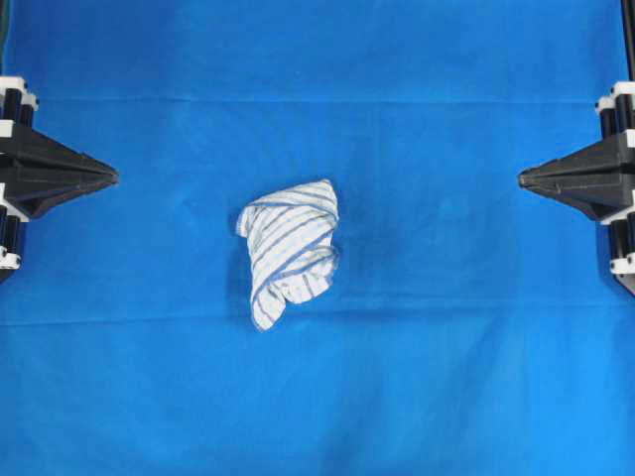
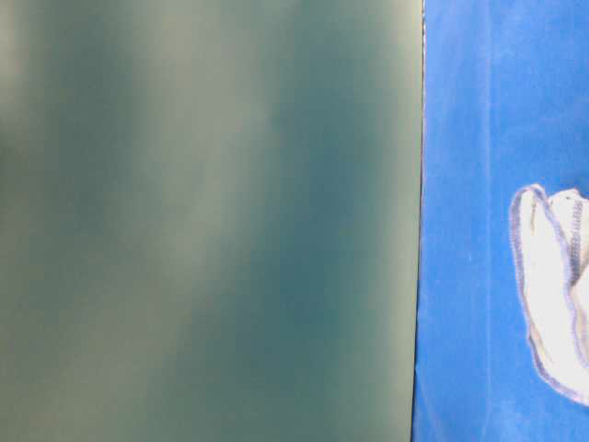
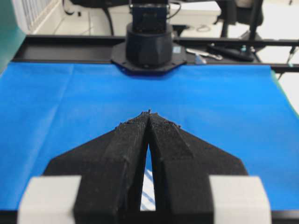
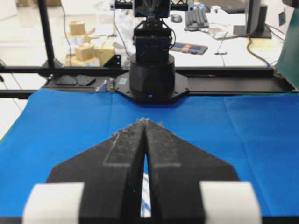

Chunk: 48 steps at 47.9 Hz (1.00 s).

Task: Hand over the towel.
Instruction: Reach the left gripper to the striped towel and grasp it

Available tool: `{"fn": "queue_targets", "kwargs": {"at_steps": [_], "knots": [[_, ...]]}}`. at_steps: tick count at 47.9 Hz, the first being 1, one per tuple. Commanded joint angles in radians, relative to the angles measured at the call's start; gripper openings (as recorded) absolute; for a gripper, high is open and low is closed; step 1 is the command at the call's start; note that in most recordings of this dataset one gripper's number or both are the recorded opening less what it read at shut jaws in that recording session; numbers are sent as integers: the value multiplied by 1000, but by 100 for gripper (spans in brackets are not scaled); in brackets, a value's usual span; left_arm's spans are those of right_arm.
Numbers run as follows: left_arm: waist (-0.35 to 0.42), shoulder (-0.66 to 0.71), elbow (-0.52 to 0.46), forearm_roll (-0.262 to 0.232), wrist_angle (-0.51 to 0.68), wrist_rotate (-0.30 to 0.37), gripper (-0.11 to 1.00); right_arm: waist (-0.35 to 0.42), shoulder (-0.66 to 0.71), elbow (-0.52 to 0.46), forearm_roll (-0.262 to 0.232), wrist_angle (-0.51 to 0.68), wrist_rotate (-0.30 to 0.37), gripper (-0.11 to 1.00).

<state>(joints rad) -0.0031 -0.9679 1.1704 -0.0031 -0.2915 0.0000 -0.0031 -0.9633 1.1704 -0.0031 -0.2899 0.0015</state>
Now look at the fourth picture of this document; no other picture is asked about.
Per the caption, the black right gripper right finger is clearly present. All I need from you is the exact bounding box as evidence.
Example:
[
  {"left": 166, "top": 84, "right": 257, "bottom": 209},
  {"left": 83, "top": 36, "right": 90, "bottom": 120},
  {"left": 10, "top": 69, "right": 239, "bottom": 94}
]
[{"left": 143, "top": 120, "right": 263, "bottom": 224}]

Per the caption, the black metal frame rail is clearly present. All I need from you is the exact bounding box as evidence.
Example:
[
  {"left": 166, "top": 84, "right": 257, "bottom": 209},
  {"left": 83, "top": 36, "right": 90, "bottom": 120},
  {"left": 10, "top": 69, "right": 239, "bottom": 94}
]
[{"left": 0, "top": 0, "right": 293, "bottom": 97}]

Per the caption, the blue white striped towel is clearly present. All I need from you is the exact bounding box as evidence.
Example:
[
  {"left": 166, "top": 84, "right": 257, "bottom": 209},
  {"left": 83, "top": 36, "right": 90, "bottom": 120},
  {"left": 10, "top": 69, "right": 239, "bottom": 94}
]
[{"left": 140, "top": 173, "right": 151, "bottom": 218}]

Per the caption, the cardboard box lower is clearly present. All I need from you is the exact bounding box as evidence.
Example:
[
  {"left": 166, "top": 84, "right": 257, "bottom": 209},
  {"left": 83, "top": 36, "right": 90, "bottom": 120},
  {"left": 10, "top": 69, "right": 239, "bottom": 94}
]
[{"left": 75, "top": 44, "right": 95, "bottom": 61}]

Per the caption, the black monitor stand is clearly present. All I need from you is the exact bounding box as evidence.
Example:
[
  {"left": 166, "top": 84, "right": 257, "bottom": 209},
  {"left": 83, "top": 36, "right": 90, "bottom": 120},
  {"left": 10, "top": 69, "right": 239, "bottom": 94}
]
[{"left": 233, "top": 0, "right": 271, "bottom": 39}]

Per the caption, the cardboard box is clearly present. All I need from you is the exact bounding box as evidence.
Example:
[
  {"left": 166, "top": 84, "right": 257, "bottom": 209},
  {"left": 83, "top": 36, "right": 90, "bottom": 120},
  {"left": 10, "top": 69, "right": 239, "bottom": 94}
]
[
  {"left": 75, "top": 44, "right": 95, "bottom": 61},
  {"left": 69, "top": 21, "right": 85, "bottom": 35}
]

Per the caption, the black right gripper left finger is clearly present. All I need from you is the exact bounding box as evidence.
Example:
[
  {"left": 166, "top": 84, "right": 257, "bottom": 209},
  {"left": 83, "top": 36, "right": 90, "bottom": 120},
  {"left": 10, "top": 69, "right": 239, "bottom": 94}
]
[{"left": 22, "top": 121, "right": 147, "bottom": 224}]

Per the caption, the black keyboard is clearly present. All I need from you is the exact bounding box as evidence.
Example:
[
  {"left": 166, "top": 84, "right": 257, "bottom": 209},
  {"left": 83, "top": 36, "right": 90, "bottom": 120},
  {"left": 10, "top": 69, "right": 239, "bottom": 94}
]
[{"left": 185, "top": 8, "right": 209, "bottom": 30}]

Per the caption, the grey computer mouse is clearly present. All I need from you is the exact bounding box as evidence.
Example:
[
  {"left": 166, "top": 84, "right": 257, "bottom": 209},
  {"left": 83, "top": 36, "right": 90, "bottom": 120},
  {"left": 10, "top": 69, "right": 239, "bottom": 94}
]
[{"left": 171, "top": 14, "right": 183, "bottom": 23}]

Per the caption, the blue table cloth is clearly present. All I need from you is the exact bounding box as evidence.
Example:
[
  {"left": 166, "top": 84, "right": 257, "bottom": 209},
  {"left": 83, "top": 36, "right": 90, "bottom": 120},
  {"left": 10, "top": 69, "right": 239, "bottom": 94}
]
[{"left": 0, "top": 90, "right": 299, "bottom": 217}]

